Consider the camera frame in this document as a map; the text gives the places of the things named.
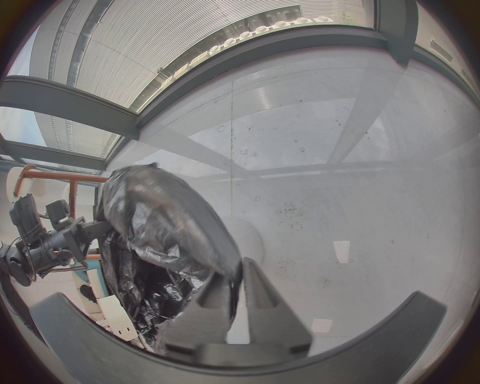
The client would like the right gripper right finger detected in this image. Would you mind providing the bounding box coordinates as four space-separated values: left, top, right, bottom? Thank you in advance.
241 257 313 356

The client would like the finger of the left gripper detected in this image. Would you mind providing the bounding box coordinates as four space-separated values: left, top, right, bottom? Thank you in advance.
86 220 114 241

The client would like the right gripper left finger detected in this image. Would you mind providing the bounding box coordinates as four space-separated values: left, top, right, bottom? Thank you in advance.
164 271 232 356

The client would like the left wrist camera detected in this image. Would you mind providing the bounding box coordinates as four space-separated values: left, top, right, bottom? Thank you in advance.
45 199 73 230

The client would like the white trash bin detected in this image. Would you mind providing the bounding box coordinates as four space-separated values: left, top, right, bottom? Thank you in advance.
224 217 266 271

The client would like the window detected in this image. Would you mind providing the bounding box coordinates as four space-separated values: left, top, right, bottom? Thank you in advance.
0 0 480 177

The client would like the black plastic bag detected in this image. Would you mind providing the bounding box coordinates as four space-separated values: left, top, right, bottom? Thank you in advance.
95 162 244 356

